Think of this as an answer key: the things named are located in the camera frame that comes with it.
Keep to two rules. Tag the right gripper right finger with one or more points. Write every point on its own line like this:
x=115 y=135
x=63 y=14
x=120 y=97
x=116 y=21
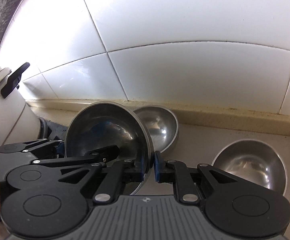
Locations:
x=178 y=174

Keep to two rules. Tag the black gas stove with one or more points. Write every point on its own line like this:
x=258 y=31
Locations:
x=52 y=130

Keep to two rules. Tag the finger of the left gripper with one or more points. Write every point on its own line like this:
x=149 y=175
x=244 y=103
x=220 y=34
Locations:
x=101 y=155
x=28 y=146

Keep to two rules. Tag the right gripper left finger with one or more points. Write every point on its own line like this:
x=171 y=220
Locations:
x=121 y=173

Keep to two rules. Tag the small steel bowl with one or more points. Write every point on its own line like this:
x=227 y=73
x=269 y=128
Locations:
x=163 y=127

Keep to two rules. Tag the white pressure cooker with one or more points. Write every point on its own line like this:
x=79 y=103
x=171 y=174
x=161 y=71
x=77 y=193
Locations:
x=18 y=123

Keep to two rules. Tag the large steel bowl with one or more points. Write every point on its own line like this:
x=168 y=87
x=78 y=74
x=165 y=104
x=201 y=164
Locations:
x=106 y=123

